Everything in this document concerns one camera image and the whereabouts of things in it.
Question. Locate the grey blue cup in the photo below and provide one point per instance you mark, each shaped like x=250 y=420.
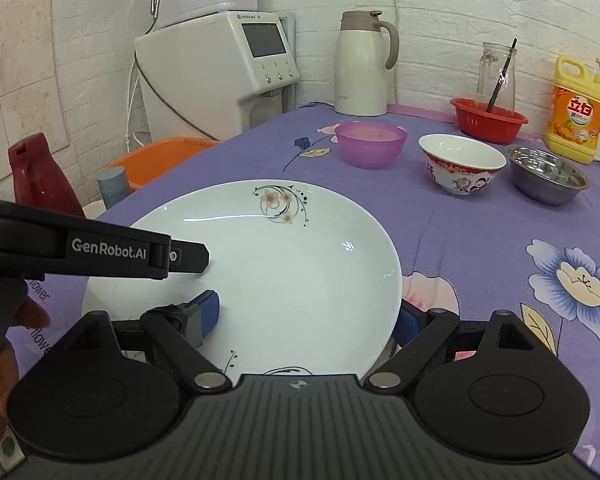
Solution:
x=113 y=185

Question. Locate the black stirring stick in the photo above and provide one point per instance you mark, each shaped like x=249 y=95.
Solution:
x=501 y=75

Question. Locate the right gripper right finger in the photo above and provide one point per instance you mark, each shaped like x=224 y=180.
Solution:
x=432 y=347

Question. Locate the red patterned ceramic bowl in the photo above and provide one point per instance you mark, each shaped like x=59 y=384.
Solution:
x=459 y=165

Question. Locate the yellow detergent bottle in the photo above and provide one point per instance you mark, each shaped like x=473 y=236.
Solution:
x=573 y=130

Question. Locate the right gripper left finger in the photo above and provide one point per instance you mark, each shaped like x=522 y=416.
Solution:
x=176 y=332

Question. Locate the white water dispenser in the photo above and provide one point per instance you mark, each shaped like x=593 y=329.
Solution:
x=217 y=76

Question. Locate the orange plastic basin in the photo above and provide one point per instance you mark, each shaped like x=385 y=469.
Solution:
x=146 y=164

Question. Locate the stainless steel bowl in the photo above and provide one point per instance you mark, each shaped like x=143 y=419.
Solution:
x=544 y=177

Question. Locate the purple plastic bowl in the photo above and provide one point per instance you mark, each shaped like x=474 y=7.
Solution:
x=370 y=145

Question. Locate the large white floral plate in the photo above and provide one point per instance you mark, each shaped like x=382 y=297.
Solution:
x=309 y=282

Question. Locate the purple floral tablecloth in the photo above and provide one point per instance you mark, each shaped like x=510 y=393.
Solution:
x=495 y=249

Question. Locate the red plastic basket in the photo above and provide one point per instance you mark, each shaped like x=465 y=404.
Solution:
x=499 y=126

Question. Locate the white thermos jug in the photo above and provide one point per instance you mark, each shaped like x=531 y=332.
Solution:
x=367 y=48

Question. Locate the red bottle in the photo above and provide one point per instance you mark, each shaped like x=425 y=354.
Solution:
x=38 y=180

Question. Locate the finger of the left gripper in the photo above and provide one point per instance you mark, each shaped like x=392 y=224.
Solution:
x=188 y=257

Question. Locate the glass pitcher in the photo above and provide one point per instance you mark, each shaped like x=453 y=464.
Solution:
x=497 y=77

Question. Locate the person left hand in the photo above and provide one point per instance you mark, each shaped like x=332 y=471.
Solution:
x=29 y=315

